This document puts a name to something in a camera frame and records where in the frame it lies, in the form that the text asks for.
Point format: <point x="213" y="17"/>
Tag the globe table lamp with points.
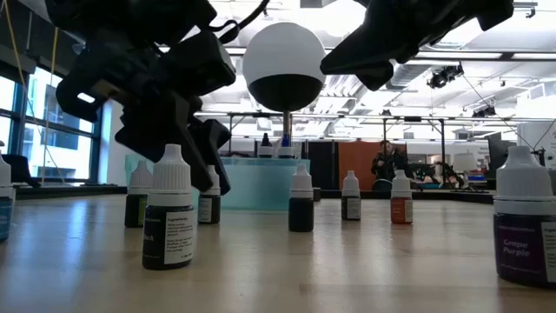
<point x="282" y="52"/>

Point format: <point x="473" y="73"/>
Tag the small orange food coloring bottle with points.
<point x="400" y="211"/>

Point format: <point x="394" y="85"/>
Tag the large black food coloring bottle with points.
<point x="266" y="150"/>

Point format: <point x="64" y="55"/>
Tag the black ceiling spotlight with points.
<point x="443" y="77"/>

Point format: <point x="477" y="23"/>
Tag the white lampshade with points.
<point x="465" y="161"/>

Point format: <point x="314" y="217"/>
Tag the large blue food coloring bottle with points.
<point x="285" y="150"/>

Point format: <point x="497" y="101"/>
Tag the dark chair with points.
<point x="19" y="169"/>

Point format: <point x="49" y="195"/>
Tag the small green food coloring bottle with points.
<point x="134" y="208"/>

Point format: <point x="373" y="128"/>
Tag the person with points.
<point x="386" y="165"/>

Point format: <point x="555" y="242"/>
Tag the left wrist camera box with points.
<point x="204" y="65"/>

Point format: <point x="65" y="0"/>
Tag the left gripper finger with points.
<point x="165" y="121"/>
<point x="215" y="139"/>

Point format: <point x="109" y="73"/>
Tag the small grape purple coloring bottle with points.
<point x="521" y="252"/>

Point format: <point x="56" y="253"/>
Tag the teal translucent plastic bin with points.
<point x="260" y="184"/>

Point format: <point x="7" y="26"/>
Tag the small blue food coloring bottle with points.
<point x="4" y="217"/>

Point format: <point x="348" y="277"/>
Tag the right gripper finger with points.
<point x="373" y="50"/>
<point x="382" y="76"/>

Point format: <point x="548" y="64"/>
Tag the small black food coloring bottle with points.
<point x="167" y="235"/>

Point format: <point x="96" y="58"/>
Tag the orange partition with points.
<point x="354" y="165"/>

